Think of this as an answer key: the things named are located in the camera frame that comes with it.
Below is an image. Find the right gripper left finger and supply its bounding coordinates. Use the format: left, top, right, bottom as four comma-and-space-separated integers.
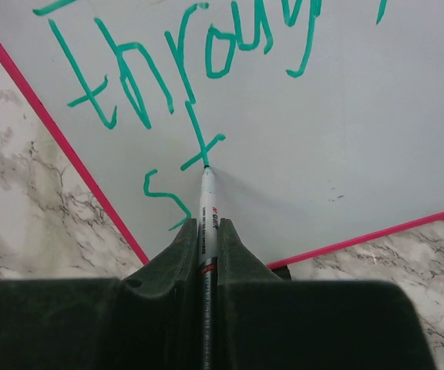
0, 219, 197, 369

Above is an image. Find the green whiteboard marker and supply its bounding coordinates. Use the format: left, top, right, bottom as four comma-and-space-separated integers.
198, 166, 219, 369

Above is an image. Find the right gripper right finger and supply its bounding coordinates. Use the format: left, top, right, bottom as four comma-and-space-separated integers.
216, 219, 436, 369

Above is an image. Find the whiteboard with pink frame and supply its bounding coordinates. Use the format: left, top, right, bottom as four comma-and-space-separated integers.
0, 1, 444, 266

